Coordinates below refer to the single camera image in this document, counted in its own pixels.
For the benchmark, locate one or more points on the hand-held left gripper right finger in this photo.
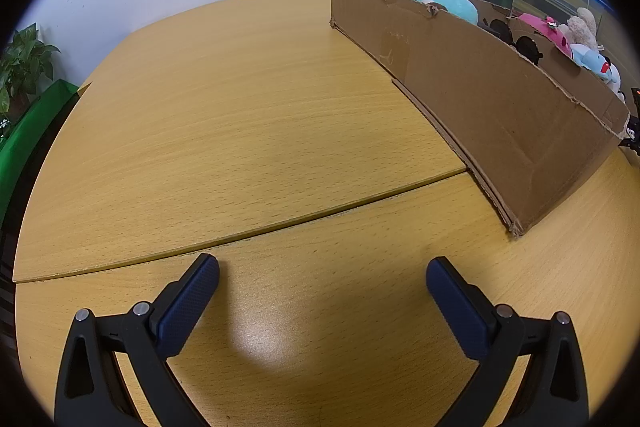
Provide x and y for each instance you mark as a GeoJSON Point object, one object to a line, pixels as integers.
{"type": "Point", "coordinates": [457, 307]}

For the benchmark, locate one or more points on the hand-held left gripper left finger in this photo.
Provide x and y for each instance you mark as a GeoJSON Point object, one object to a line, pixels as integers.
{"type": "Point", "coordinates": [187, 302]}

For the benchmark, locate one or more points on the large cardboard box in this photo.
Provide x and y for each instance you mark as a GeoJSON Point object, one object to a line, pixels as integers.
{"type": "Point", "coordinates": [475, 107]}

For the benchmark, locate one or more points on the light blue plush toy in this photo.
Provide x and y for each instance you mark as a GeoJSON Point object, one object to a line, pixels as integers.
{"type": "Point", "coordinates": [590, 57]}

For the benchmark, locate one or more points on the beige teddy bear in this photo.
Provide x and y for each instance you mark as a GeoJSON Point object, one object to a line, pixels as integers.
{"type": "Point", "coordinates": [582, 27]}

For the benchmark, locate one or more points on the black sunglasses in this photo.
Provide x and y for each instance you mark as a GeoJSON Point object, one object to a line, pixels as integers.
{"type": "Point", "coordinates": [527, 46]}

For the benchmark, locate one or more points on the green board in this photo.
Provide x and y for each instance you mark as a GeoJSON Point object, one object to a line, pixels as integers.
{"type": "Point", "coordinates": [30, 127]}

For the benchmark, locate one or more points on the green potted plant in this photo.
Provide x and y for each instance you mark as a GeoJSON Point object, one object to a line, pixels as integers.
{"type": "Point", "coordinates": [25, 62]}

